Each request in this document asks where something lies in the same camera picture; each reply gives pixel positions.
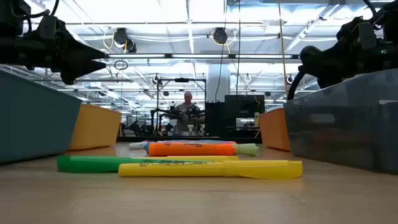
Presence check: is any green slim highlighter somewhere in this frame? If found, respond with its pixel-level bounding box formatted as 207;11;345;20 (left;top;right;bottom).
57;155;215;174

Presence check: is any white pillar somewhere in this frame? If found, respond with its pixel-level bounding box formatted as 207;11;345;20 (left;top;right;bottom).
206;63;231;103

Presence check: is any grey translucent plastic bin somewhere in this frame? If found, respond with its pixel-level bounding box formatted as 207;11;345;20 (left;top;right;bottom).
283;68;398;175

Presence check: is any long ceiling light bar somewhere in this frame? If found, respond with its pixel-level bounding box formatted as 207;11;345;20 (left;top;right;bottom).
104;53;300;60

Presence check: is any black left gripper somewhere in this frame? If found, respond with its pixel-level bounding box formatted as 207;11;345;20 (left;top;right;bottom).
29;14;107;85

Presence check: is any person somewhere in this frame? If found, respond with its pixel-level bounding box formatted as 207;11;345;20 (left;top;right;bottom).
174;91;203;136

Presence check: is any black cabinet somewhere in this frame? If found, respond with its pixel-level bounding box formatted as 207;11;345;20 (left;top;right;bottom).
204;95;266;139

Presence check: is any orange chunky highlighter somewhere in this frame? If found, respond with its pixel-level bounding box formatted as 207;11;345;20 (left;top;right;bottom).
148;142;238;157

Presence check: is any black desk lamp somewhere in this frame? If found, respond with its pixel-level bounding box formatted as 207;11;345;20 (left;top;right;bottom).
287;45;338;101

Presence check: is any yellow-green chunky highlighter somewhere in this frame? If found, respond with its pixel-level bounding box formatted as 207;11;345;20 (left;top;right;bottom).
233;143;260;157

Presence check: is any black background rig frame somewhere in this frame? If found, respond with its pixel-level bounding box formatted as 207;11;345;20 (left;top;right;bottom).
154;77;208;138

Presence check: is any black ceiling cable reel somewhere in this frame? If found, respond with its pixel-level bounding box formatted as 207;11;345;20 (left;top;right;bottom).
113;27;137;54
212;27;229;45

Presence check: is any yellow slim highlighter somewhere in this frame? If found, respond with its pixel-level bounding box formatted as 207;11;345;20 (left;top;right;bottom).
118;159;304;180
132;155;240;162

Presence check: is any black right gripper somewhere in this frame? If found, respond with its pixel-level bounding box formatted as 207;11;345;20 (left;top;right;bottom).
337;17;379;83

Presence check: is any orange plastic bin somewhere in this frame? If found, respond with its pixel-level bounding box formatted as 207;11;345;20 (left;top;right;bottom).
259;107;292;152

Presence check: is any teal plastic bin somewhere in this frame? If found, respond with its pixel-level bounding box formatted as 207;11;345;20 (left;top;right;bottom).
0;68;83;165

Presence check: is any yellow plastic bin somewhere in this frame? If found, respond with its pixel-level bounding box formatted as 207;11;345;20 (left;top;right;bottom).
70;103;122;151

